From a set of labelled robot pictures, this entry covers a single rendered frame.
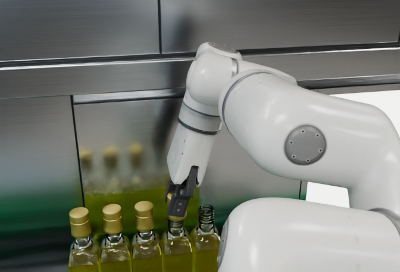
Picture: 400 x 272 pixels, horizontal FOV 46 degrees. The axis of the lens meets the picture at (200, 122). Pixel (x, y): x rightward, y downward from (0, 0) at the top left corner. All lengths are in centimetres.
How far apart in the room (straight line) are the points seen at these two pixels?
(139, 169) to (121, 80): 19
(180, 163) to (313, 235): 44
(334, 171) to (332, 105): 6
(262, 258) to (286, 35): 67
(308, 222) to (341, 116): 11
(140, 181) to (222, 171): 17
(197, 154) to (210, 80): 16
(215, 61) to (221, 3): 27
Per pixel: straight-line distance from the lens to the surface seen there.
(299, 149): 41
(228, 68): 65
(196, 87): 65
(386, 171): 44
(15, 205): 105
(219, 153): 97
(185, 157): 76
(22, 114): 95
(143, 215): 86
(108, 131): 92
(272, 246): 34
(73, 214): 87
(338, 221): 38
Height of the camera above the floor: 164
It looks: 24 degrees down
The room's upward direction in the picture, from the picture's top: straight up
